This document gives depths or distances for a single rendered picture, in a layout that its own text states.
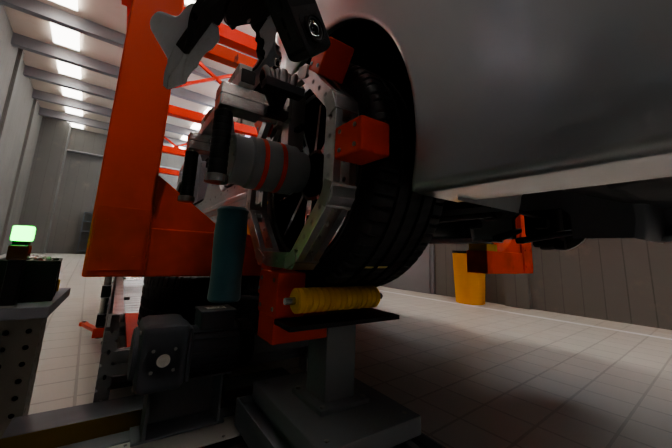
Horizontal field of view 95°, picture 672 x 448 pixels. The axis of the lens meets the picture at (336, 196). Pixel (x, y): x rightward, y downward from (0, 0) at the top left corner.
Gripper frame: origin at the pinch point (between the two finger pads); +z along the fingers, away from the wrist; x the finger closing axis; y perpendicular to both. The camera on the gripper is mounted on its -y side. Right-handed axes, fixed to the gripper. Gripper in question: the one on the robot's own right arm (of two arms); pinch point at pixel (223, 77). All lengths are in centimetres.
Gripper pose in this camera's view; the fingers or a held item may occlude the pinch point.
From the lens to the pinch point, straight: 44.6
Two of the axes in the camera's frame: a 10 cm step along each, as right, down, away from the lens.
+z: -5.1, 4.5, 7.3
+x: -5.2, 5.1, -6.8
